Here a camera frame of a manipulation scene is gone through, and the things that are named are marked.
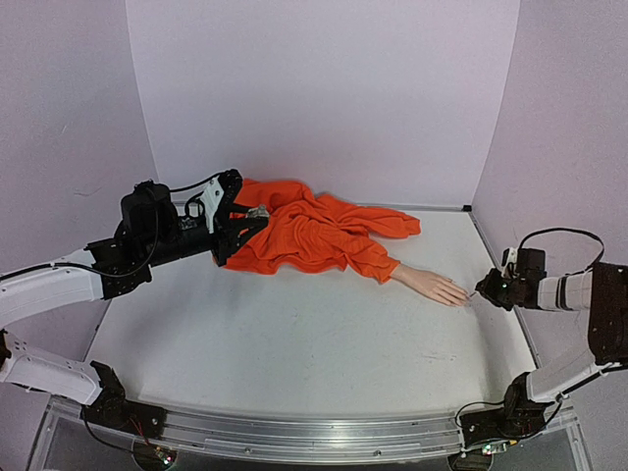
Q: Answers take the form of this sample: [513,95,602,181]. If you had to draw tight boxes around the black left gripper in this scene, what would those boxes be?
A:
[144,204,270,269]

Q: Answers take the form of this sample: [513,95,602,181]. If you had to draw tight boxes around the clear nail polish bottle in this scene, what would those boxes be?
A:
[246,204,270,219]

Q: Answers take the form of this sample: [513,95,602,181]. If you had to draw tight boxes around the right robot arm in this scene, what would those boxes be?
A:
[455,248,627,449]

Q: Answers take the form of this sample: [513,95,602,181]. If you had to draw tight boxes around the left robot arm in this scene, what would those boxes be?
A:
[1,169,270,429]

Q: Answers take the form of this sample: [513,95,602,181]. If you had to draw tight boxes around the mannequin hand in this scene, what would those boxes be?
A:
[391,264,469,307]

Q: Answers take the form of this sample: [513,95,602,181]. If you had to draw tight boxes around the orange sweatshirt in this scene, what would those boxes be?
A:
[226,179,421,284]

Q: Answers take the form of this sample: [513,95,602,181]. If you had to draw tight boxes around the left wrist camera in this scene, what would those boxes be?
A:
[184,177,225,234]

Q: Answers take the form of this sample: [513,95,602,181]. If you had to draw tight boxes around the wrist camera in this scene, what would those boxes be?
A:
[184,177,225,234]
[501,247,519,280]

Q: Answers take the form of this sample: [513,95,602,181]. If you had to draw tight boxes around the black left camera cable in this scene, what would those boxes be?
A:
[164,171,222,193]

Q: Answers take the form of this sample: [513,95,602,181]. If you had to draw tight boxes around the black camera cable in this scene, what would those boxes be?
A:
[164,171,222,193]
[517,227,604,264]

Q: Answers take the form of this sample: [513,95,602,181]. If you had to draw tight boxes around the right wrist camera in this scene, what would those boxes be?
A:
[501,247,519,280]

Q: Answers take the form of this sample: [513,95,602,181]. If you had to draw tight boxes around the black right camera cable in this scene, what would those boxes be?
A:
[517,227,604,264]

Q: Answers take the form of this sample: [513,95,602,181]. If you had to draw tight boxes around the aluminium front rail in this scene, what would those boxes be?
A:
[43,392,590,471]

